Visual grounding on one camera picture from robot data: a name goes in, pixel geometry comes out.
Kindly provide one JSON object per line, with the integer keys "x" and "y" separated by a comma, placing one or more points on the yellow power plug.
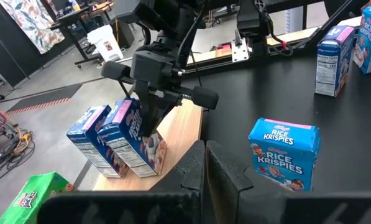
{"x": 25, "y": 137}

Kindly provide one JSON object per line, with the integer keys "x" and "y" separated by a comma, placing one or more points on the black rolling desk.
{"x": 70, "y": 20}

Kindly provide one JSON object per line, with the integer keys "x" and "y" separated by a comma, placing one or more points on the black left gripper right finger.
{"x": 225, "y": 174}

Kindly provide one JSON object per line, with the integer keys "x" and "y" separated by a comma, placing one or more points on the white trash bin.
{"x": 106, "y": 45}

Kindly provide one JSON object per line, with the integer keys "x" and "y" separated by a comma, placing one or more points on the yellow bottle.
{"x": 75, "y": 5}

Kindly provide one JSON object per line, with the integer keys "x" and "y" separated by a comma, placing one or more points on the white metal bracket plate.
{"x": 239, "y": 51}

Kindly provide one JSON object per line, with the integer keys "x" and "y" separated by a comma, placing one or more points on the Frosted Flakes cereal box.
{"x": 331, "y": 65}
{"x": 126, "y": 146}
{"x": 89, "y": 140}

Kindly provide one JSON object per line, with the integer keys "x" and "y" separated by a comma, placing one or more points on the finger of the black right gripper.
{"x": 160, "y": 112}
{"x": 147, "y": 115}

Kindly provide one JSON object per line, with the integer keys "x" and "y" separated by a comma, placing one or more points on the wooden shelf board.
{"x": 179, "y": 133}

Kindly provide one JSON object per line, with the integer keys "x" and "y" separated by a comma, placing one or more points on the black floor box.
{"x": 124, "y": 32}

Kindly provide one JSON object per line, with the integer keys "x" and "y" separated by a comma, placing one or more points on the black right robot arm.
{"x": 172, "y": 21}

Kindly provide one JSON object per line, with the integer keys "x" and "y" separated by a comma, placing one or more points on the floral fabric panel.
{"x": 33, "y": 25}

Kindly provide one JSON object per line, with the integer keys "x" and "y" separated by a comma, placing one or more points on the Apple Jacks cereal box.
{"x": 33, "y": 199}

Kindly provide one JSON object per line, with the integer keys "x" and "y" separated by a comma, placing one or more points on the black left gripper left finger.
{"x": 188, "y": 174}

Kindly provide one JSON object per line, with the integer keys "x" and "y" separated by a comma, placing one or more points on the black partition panel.
{"x": 2, "y": 46}

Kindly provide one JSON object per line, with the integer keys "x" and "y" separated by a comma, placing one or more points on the black hazard-edged floor strip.
{"x": 45, "y": 96}

